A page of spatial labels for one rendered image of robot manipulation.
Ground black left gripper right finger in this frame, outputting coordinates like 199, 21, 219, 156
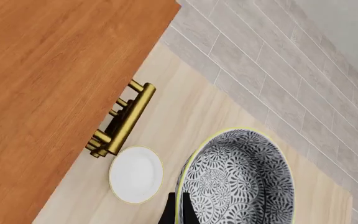
181, 192, 199, 224

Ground white plate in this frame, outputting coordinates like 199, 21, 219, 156
108, 145, 165, 205

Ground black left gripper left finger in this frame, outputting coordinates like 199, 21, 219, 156
159, 192, 178, 224

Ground brass drawer handle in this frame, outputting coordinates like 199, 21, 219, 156
86, 96, 134, 153
89, 108, 121, 160
93, 78, 157, 157

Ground wooden cabinet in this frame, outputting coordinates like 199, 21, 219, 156
0, 0, 183, 224

